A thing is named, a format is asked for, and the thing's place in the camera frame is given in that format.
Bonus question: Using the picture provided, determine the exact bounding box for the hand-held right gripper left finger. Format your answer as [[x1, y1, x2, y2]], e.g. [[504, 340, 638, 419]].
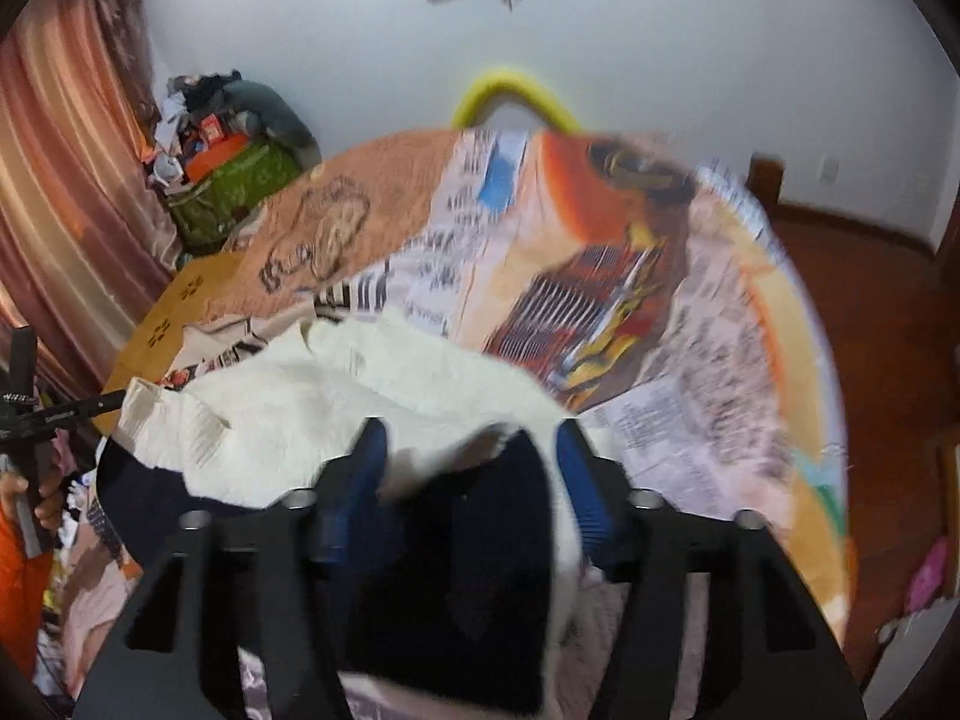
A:
[[71, 416, 391, 720]]

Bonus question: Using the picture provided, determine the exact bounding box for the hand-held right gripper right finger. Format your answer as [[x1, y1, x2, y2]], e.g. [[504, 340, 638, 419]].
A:
[[553, 418, 871, 720]]

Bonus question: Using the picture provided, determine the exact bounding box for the white navy striped knit sweater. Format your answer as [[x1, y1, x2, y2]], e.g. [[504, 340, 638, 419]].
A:
[[96, 307, 601, 717]]

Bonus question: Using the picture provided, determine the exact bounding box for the person's left hand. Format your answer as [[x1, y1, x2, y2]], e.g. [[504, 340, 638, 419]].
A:
[[0, 441, 68, 533]]

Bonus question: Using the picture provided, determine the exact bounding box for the bed with printed cover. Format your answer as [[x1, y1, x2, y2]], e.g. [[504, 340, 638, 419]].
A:
[[37, 127, 852, 720]]

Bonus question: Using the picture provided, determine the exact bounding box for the wooden lap desk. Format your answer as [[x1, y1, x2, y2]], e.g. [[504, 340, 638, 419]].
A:
[[101, 251, 250, 412]]

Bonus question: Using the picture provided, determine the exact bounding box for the crumpled cloth clutter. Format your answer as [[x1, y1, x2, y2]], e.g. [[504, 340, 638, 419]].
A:
[[34, 420, 145, 700]]

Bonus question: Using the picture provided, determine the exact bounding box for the striped pink curtain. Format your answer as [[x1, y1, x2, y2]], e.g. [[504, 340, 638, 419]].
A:
[[0, 0, 185, 406]]

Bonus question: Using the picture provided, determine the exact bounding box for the orange bear blanket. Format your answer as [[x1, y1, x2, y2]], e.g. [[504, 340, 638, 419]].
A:
[[225, 127, 467, 316]]

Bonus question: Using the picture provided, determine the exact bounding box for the green storage bag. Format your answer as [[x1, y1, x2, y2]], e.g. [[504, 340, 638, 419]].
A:
[[166, 139, 305, 256]]

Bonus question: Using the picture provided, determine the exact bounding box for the orange box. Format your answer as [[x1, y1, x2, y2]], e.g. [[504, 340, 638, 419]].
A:
[[184, 131, 250, 182]]

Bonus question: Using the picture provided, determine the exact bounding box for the pink item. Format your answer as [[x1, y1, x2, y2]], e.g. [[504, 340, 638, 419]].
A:
[[903, 535, 950, 616]]

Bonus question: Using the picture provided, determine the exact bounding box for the grey-green plush pillow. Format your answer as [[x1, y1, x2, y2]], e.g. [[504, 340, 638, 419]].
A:
[[221, 81, 323, 167]]

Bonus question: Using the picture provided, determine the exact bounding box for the yellow foam tube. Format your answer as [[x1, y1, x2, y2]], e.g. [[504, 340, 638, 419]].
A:
[[450, 66, 583, 137]]

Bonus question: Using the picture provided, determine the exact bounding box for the wooden bed post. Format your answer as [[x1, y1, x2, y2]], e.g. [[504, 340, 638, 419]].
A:
[[746, 156, 785, 212]]

